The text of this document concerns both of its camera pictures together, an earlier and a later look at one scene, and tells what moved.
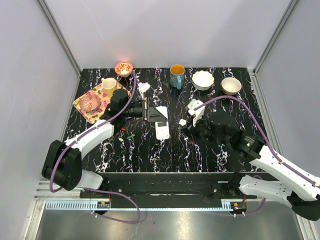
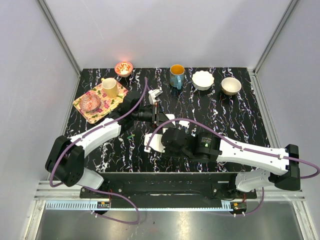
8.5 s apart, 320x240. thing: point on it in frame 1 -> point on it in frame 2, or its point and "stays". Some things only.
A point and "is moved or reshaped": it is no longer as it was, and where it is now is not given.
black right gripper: [191, 131] -> [167, 152]
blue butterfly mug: [176, 75] stays
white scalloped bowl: [202, 80] stays
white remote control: [162, 128] is moved or reshaped
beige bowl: [230, 86] stays
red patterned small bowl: [123, 69] stays
